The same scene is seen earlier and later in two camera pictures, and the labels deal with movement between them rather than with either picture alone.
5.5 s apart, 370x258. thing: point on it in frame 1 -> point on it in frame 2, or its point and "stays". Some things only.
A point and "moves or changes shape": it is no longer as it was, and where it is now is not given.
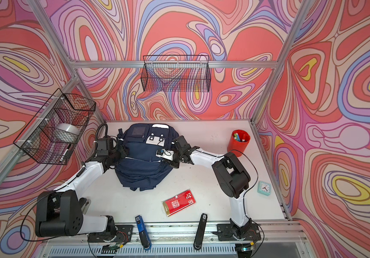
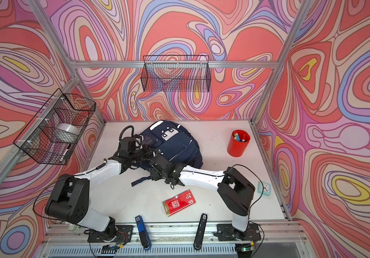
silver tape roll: (68, 133) stays
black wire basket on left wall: (52, 135) stays
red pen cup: (237, 142) stays
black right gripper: (172, 163) -> (154, 174)
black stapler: (197, 241) stays
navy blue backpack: (141, 142) moves or changes shape
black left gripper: (121, 149) -> (147, 151)
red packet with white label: (178, 202) stays
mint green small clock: (264, 188) stays
